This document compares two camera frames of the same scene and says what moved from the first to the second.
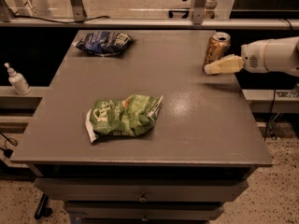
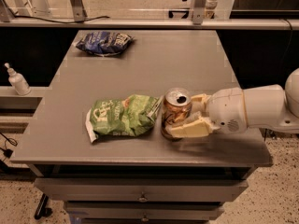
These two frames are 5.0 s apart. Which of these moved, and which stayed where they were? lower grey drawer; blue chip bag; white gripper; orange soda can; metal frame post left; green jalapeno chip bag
Moved: orange soda can; white gripper
Stayed: metal frame post left; blue chip bag; green jalapeno chip bag; lower grey drawer
